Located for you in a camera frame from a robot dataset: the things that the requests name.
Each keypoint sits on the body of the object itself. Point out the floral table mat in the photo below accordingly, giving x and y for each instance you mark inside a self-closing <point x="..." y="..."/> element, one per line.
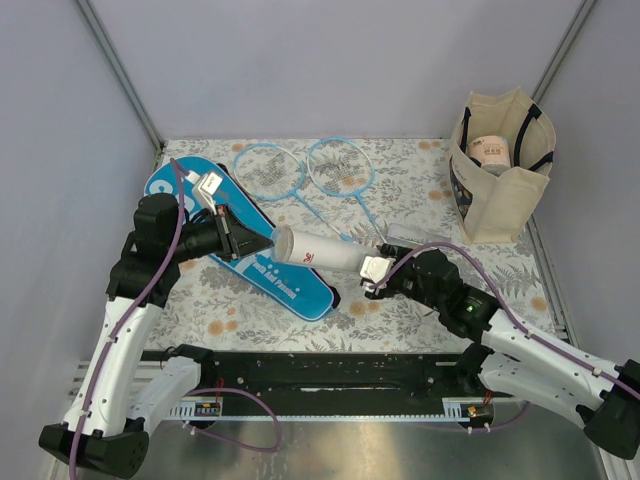
<point x="212" y="307"/>

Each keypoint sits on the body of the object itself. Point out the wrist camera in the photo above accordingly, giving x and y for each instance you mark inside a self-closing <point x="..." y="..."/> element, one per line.
<point x="204" y="188"/>
<point x="373" y="269"/>

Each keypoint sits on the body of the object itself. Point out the blue badminton racket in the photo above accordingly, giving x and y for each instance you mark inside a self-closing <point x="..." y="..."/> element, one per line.
<point x="341" y="168"/>
<point x="272" y="173"/>

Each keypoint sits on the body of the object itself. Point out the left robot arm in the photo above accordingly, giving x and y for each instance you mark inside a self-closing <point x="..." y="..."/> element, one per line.
<point x="105" y="430"/>

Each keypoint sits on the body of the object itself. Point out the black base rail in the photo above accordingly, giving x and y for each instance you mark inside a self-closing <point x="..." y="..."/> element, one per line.
<point x="320" y="384"/>

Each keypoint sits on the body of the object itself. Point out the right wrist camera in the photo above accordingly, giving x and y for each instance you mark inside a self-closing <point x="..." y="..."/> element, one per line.
<point x="373" y="269"/>

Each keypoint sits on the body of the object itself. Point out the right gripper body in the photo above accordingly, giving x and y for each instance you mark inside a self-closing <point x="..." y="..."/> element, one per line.
<point x="403" y="282"/>

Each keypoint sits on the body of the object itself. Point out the white shuttlecock tube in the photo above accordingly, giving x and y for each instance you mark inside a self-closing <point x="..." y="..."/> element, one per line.
<point x="295" y="247"/>

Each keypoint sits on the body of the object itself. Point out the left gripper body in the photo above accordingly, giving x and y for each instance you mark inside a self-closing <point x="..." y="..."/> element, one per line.
<point x="227" y="248"/>

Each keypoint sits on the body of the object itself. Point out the blue racket cover bag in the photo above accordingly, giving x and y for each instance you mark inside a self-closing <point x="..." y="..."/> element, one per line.
<point x="300" y="290"/>

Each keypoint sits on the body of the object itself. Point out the paper roll in tote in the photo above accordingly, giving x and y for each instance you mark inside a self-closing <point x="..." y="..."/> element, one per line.
<point x="491" y="152"/>

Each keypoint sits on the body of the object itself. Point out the beige canvas tote bag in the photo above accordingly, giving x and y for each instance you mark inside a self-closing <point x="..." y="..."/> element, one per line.
<point x="494" y="206"/>

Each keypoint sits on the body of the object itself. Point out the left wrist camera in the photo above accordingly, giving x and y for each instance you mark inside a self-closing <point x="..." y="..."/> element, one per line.
<point x="204" y="188"/>

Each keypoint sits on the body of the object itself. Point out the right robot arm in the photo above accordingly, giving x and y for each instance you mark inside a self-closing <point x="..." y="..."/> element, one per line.
<point x="510" y="355"/>

